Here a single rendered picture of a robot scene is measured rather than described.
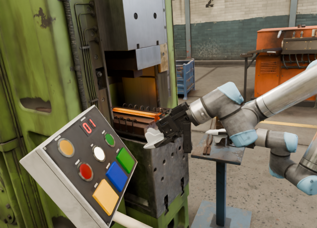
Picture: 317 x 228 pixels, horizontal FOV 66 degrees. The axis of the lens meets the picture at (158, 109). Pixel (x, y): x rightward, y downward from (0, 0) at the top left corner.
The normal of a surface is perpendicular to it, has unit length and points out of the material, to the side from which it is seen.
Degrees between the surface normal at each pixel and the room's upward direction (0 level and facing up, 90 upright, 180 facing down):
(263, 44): 90
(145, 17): 90
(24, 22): 89
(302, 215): 0
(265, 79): 90
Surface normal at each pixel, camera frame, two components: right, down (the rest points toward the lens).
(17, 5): -0.55, 0.29
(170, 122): -0.15, 0.33
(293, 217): -0.07, -0.95
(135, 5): 0.83, 0.11
